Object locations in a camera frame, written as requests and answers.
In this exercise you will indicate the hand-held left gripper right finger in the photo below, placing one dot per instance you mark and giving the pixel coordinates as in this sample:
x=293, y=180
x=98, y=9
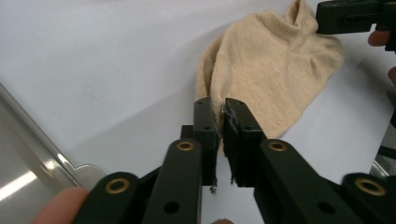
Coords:
x=241, y=140

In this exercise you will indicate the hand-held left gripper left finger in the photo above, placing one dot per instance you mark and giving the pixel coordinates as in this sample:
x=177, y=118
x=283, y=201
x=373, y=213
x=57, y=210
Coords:
x=205, y=124

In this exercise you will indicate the tan knit sock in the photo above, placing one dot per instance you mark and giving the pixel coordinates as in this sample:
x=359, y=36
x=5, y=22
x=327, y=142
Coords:
x=267, y=71

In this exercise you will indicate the translucent grey box lid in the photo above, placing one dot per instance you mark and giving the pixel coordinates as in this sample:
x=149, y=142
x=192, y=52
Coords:
x=25, y=161

